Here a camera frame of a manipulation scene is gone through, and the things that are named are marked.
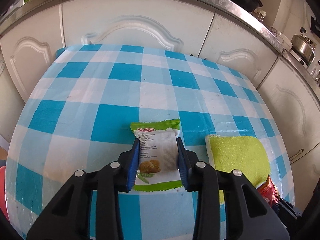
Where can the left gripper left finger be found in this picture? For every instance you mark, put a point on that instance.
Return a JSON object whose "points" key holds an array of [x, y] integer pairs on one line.
{"points": [[66, 216]]}

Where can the red snack packet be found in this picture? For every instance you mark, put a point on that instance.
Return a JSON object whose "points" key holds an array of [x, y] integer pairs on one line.
{"points": [[269, 191]]}

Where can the yellow green sponge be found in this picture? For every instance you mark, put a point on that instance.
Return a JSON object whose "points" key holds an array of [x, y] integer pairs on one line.
{"points": [[244, 153]]}

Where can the white cabinet door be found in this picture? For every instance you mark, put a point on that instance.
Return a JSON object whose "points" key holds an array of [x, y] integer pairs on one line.
{"points": [[30, 47]]}

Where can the steel kettle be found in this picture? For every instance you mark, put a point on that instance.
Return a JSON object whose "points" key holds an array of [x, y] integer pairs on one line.
{"points": [[302, 45]]}

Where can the red plastic trash bucket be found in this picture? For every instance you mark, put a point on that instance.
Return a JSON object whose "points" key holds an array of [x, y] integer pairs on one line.
{"points": [[3, 205]]}

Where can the blue checkered tablecloth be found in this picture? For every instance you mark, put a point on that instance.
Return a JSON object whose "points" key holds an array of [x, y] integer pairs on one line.
{"points": [[79, 115]]}

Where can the green white snack packet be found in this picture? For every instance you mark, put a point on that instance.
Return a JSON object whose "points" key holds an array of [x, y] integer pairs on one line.
{"points": [[158, 155]]}

